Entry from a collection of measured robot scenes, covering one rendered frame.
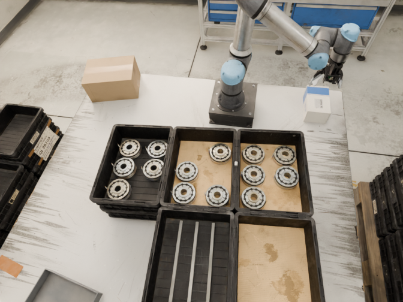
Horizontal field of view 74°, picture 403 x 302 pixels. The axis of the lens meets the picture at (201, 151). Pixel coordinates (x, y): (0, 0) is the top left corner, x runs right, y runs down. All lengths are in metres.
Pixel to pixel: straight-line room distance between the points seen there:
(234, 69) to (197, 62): 1.69
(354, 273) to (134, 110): 1.40
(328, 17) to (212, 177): 2.16
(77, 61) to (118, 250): 2.55
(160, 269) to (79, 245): 0.45
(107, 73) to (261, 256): 1.31
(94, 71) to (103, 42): 1.84
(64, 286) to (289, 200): 1.03
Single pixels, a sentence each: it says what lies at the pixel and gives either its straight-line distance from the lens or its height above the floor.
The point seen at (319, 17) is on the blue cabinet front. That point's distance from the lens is 2.99.
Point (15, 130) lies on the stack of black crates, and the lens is 2.32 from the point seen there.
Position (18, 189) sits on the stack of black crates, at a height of 0.40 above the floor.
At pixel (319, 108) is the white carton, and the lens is 1.60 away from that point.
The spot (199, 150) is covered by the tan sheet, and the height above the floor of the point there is 0.83.
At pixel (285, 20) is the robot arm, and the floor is 1.32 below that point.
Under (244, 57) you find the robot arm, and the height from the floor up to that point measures 1.03.
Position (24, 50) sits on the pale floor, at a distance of 4.02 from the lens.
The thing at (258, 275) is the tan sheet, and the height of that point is 0.83.
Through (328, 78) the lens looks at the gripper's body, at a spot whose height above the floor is 0.99.
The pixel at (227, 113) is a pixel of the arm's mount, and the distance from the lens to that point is 1.48.
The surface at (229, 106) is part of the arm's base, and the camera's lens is 1.48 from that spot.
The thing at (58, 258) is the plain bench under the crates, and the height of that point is 0.70.
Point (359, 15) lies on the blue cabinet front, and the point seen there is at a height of 0.45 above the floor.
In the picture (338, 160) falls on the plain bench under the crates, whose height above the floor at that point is 0.70.
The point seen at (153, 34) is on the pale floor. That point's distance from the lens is 3.54.
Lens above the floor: 1.94
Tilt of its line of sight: 58 degrees down
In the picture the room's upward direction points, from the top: 7 degrees counter-clockwise
